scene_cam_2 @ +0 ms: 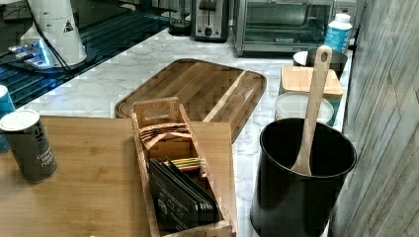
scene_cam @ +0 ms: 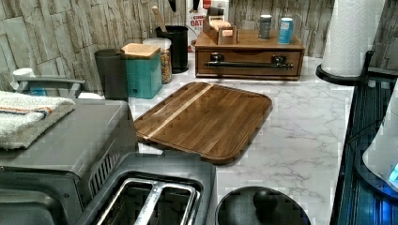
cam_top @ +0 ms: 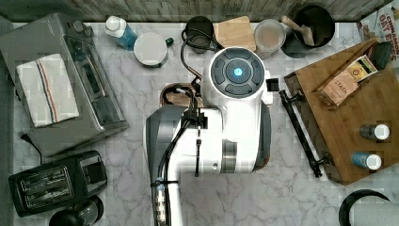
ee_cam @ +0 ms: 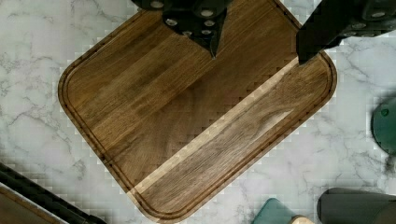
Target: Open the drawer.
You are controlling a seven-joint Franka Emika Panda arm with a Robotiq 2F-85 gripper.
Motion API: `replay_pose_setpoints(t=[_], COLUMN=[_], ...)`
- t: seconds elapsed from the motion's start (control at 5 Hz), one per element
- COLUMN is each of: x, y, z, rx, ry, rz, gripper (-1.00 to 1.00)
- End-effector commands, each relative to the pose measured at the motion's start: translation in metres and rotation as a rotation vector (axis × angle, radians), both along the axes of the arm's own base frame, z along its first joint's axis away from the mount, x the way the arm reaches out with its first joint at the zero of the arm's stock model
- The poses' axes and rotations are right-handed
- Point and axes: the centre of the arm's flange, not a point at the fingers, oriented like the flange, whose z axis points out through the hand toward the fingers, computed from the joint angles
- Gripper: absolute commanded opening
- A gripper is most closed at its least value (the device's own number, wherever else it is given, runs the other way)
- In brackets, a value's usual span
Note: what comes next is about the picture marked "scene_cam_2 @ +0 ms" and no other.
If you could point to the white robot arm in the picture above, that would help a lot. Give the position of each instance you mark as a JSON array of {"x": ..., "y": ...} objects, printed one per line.
[{"x": 52, "y": 44}]

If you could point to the wooden drawer cabinet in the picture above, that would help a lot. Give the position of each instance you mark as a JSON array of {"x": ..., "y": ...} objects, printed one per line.
[{"x": 96, "y": 191}]

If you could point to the wooden cutting board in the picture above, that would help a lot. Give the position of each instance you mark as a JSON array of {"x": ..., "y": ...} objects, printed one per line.
[{"x": 208, "y": 91}]

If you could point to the wooden tea bag organizer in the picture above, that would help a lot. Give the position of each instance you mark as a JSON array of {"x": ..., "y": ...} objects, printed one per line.
[{"x": 163, "y": 131}]

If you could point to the clear container white lid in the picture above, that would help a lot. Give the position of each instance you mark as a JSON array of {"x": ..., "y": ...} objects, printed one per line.
[{"x": 293, "y": 105}]

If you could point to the black tea bag packets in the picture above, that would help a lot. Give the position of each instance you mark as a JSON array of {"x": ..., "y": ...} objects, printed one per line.
[{"x": 180, "y": 202}]

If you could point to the teal canister wooden lid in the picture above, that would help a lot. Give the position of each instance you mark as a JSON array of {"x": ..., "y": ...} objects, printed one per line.
[{"x": 298, "y": 79}]

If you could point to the black toaster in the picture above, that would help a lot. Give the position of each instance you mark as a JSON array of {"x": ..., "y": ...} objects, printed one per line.
[{"x": 210, "y": 20}]

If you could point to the silver toaster oven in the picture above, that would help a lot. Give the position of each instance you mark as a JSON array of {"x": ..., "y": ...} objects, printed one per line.
[{"x": 284, "y": 26}]

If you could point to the wooden spoon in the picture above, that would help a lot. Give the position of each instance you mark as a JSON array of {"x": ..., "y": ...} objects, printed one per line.
[{"x": 319, "y": 76}]

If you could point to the white bowl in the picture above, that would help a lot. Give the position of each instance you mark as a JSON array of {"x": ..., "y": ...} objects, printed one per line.
[{"x": 299, "y": 58}]

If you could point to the black utensil holder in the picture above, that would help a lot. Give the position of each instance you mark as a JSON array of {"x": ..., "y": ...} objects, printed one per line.
[{"x": 288, "y": 204}]

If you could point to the dark grey cup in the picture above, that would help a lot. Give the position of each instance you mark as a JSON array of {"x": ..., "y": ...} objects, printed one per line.
[{"x": 337, "y": 63}]

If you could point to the blue bottle white cap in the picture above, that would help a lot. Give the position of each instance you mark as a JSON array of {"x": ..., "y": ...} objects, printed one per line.
[{"x": 338, "y": 33}]

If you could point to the grey pepper shaker can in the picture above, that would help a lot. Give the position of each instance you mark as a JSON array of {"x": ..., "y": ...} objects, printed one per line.
[{"x": 28, "y": 142}]

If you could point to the blue salt container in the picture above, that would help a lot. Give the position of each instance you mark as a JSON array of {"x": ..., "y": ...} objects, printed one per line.
[{"x": 6, "y": 107}]

